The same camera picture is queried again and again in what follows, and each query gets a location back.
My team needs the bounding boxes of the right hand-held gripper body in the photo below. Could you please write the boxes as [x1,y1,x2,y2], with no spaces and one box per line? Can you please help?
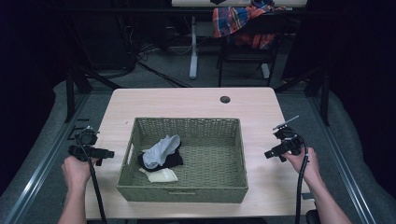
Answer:
[272,115,305,157]

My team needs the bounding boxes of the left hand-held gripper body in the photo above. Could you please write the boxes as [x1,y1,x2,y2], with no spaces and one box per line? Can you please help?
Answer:
[67,125,101,162]

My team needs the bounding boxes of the grey sock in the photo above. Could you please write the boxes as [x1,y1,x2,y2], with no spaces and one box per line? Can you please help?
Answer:
[142,133,182,170]

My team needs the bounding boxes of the green woven basket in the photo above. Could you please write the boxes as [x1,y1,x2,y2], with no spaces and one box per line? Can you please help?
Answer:
[116,117,249,204]

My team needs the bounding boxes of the cream sock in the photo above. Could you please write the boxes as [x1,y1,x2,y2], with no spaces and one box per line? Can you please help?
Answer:
[138,167,179,184]

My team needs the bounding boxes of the black sock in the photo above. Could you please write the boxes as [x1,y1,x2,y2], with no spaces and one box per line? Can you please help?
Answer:
[137,148,184,173]

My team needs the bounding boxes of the person's right hand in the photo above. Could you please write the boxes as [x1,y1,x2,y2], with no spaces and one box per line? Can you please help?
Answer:
[281,147,322,188]

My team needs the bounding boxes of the person's left hand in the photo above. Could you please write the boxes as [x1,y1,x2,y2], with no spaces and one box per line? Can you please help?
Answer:
[61,155,100,191]

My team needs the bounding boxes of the black metal stand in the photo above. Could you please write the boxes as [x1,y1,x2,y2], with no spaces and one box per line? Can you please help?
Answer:
[274,63,332,127]
[64,63,122,123]

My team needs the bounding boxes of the black seat edge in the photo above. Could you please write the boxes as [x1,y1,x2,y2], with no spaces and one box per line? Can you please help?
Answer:
[304,209,322,224]

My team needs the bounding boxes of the black chair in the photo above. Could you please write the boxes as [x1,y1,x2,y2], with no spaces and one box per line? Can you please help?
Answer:
[217,12,289,88]

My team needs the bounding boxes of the white desk leg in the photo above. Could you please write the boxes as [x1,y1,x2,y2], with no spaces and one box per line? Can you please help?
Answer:
[189,16,199,80]

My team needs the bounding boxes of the plaid shirt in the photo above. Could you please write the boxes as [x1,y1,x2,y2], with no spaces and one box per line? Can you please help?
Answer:
[212,0,287,50]

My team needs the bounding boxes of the white desk top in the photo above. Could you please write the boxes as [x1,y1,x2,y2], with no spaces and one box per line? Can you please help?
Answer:
[171,0,308,8]

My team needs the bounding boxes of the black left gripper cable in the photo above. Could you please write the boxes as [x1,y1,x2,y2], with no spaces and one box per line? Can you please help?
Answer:
[74,133,108,224]

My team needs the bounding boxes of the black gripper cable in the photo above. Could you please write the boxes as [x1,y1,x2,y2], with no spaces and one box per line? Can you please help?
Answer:
[74,133,108,224]
[293,133,310,224]

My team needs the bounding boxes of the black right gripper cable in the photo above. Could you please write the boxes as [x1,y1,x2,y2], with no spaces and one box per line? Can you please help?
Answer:
[293,133,310,224]

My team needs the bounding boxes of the black floor cables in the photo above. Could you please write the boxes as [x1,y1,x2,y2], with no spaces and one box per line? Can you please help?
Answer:
[102,18,192,89]

